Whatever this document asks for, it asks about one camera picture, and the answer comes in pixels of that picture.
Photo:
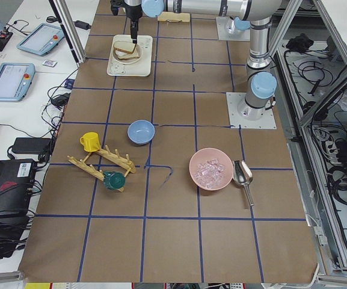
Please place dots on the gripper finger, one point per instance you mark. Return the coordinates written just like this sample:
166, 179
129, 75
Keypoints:
134, 31

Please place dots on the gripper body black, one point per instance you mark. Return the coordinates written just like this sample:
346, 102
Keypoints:
132, 12

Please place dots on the bread slice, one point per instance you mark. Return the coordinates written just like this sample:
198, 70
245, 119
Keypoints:
125, 46
124, 56

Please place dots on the cream round plate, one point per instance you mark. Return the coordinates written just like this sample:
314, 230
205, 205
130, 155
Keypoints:
138, 49

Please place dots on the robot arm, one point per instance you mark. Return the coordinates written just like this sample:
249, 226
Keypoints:
261, 84

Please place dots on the wooden cutting board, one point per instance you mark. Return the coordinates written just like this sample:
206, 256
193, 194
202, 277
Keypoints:
174, 17

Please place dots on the black power adapter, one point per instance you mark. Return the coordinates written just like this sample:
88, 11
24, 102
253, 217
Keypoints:
82, 25

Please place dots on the teach pendant far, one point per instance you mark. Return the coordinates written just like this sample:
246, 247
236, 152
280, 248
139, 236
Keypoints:
42, 39

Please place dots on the teach pendant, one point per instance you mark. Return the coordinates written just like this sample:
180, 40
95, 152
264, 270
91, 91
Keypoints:
15, 80
42, 39

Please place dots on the blue bowl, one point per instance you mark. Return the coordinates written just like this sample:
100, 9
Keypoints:
141, 132

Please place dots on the yellow cup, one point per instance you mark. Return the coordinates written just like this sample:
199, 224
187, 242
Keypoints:
90, 142

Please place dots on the teach pendant near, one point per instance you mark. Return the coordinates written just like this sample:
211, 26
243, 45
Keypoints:
15, 80

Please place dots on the dark green cup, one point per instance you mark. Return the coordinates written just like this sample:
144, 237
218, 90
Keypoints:
113, 180

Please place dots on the pink bowl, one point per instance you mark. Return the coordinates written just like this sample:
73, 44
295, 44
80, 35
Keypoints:
211, 169

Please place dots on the metal spoon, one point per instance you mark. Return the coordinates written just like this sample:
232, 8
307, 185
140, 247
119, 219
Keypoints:
243, 177

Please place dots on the black laptop computer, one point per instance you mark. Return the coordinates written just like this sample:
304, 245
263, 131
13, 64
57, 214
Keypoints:
16, 178

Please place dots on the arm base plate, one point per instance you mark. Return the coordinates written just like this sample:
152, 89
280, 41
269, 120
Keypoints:
241, 115
230, 29

